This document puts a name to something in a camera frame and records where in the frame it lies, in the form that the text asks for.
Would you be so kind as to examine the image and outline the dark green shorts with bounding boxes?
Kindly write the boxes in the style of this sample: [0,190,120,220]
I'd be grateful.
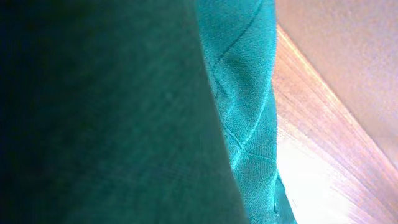
[1,0,295,224]

